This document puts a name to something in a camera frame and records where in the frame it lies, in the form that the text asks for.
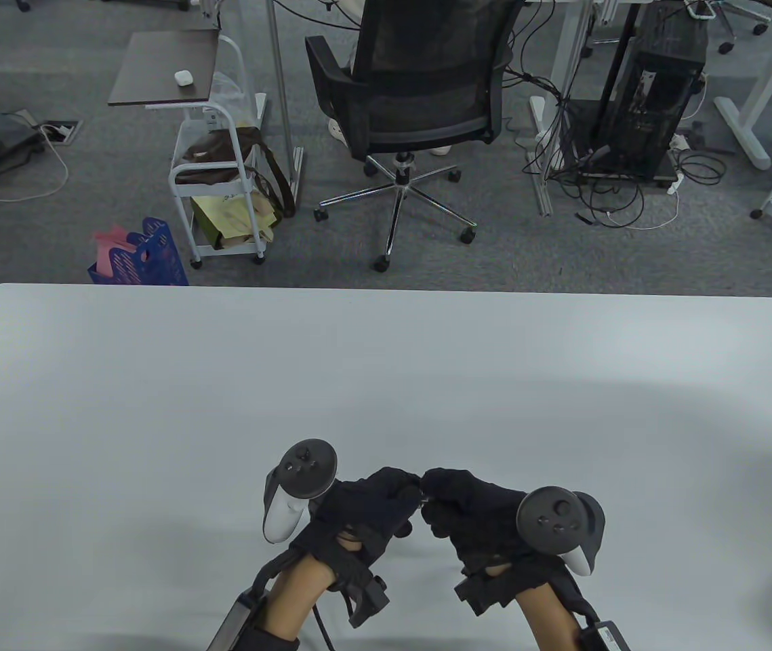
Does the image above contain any person's right hand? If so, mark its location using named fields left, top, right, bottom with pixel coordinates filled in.
left=421, top=468, right=557, bottom=576

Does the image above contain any person's left hand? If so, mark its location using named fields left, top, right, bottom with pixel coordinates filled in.
left=289, top=467, right=422, bottom=568

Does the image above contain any person's left forearm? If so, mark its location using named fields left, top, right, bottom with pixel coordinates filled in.
left=264, top=559, right=338, bottom=645

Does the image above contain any black forearm pack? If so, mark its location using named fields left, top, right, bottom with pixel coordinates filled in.
left=206, top=590, right=271, bottom=651
left=572, top=617, right=630, bottom=651

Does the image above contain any person's right forearm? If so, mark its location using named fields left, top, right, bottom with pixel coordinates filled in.
left=514, top=583, right=582, bottom=651

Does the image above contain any white and black controller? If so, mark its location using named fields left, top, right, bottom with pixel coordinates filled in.
left=262, top=439, right=338, bottom=545
left=516, top=486, right=607, bottom=578

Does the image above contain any blue plastic basket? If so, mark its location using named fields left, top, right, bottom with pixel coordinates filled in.
left=87, top=217, right=190, bottom=286

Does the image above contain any yellow-green paper bag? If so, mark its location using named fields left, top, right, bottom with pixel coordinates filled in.
left=190, top=192, right=283, bottom=250

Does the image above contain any pink paper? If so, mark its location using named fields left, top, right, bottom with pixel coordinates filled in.
left=94, top=226, right=146, bottom=277

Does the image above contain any brown bag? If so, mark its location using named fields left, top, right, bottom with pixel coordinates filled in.
left=176, top=125, right=296, bottom=218

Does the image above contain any black mesh office chair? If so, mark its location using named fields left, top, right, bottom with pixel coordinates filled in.
left=304, top=0, right=525, bottom=273

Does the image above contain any silver aluminium pole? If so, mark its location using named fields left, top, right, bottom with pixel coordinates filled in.
left=268, top=0, right=306, bottom=208

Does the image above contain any clear plastic bag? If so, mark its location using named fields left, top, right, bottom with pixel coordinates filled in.
left=213, top=71, right=251, bottom=126

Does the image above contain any black computer tower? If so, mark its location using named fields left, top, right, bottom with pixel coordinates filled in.
left=579, top=0, right=708, bottom=182

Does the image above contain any white desk leg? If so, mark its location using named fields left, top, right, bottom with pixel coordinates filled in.
left=529, top=0, right=593, bottom=216
left=714, top=41, right=772, bottom=170

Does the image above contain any white cart with brown top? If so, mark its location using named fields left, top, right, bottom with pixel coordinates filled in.
left=108, top=28, right=271, bottom=270

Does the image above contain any floor socket box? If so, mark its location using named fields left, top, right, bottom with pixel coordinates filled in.
left=39, top=120, right=81, bottom=144

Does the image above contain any grey office chair base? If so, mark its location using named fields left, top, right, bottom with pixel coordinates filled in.
left=684, top=0, right=772, bottom=55

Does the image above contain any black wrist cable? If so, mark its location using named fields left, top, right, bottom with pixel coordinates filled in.
left=313, top=604, right=336, bottom=651

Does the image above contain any thin white cable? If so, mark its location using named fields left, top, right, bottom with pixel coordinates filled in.
left=606, top=190, right=681, bottom=231

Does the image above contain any tangle of black cables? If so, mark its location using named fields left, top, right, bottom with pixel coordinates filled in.
left=504, top=61, right=729, bottom=228

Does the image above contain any white floor cable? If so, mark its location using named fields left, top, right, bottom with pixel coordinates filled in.
left=0, top=125, right=70, bottom=204

